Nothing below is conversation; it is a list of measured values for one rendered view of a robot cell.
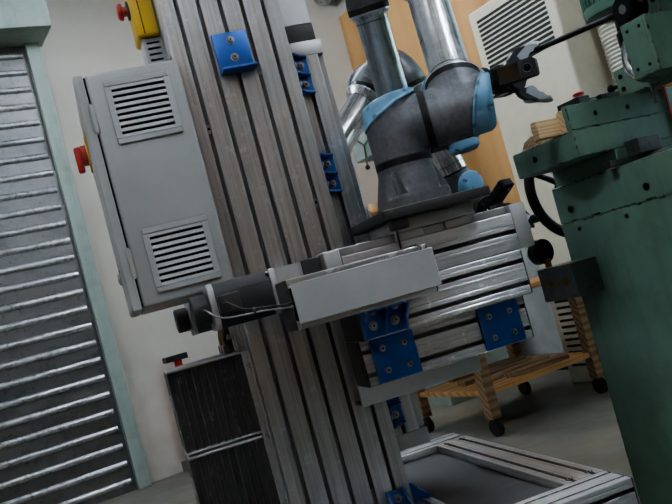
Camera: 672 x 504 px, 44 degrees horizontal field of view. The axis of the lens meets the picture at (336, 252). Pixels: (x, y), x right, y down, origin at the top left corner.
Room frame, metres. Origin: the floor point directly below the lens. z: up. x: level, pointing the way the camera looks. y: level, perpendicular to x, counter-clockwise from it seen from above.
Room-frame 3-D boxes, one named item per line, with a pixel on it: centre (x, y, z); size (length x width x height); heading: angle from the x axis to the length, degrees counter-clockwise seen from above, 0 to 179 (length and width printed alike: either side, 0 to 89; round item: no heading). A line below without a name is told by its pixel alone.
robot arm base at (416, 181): (1.64, -0.18, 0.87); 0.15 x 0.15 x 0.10
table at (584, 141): (2.04, -0.76, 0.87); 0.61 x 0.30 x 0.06; 117
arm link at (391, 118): (1.64, -0.19, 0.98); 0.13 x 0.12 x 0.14; 81
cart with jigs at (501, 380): (3.53, -0.55, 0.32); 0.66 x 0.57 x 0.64; 118
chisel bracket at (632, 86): (1.92, -0.82, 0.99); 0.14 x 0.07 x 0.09; 27
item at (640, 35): (1.71, -0.76, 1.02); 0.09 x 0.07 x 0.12; 117
